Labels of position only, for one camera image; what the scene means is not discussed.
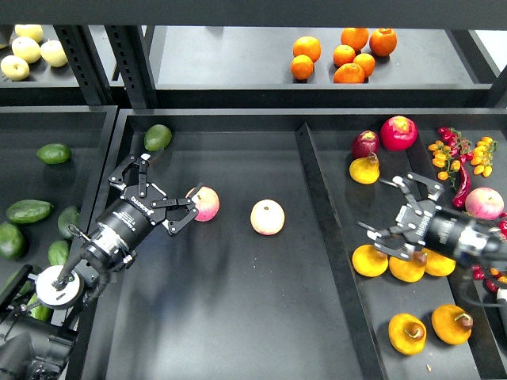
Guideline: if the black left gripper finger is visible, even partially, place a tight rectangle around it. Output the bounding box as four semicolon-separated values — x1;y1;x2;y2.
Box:
108;149;163;198
150;183;203;236

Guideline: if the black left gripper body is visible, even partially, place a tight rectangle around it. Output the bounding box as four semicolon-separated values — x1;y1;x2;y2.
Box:
94;184;167;253

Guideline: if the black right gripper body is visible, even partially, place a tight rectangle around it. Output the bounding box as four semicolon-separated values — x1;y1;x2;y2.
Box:
395;200;495;261

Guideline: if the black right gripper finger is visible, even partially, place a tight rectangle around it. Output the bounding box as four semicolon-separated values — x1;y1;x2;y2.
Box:
379;172;444;210
356;222;423;261

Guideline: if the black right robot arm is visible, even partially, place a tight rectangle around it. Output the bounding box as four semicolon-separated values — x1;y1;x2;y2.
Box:
357;172;506;308

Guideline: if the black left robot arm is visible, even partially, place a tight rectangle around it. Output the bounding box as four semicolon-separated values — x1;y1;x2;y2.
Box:
1;154;203;379

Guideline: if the dark green avocado small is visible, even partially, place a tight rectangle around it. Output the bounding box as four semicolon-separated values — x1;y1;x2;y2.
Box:
57;206;79;240

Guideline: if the green avocado at tray corner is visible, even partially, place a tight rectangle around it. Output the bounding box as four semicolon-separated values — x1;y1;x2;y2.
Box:
143;124;173;151

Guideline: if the dark avocado at edge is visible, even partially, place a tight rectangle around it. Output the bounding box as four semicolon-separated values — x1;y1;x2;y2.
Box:
0;222;26;260

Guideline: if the pink red apple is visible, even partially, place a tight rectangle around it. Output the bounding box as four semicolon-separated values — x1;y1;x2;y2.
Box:
192;186;220;222

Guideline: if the red chili pepper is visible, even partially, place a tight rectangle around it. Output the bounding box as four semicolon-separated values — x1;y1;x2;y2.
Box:
452;165;471;210

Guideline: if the pink apple right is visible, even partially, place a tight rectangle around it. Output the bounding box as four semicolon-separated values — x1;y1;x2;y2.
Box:
465;187;505;220

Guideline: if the bright red apple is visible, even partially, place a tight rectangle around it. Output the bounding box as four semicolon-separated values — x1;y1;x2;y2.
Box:
380;116;418;151

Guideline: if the cherry tomato cluster upper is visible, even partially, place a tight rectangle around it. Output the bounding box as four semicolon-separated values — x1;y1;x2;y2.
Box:
427;127;497;189

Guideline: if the cherry tomato cluster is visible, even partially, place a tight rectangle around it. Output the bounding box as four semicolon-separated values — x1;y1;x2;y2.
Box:
471;211;506;294
427;127;497;189

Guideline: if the black left tray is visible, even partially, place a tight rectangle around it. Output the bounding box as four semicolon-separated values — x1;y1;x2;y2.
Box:
1;106;117;283

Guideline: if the black tray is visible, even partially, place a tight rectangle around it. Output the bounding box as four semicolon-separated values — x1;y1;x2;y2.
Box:
1;106;117;283
67;109;506;379

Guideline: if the dark red apple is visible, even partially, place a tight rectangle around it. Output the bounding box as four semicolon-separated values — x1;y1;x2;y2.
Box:
351;130;379;158

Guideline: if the cherry tomato cluster lower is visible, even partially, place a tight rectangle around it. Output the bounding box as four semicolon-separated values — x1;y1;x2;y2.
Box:
471;211;506;294

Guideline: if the pale pink apple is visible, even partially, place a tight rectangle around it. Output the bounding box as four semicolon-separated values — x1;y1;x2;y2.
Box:
250;199;285;236

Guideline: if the black centre tray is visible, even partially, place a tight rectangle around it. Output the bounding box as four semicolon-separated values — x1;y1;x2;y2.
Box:
67;109;506;379

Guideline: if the black tray divider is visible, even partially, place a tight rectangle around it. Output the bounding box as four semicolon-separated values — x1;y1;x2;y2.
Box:
295;123;387;379

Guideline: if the black perforated post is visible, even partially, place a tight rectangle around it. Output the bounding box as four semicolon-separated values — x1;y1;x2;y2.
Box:
105;25;158;109
53;25;113;106

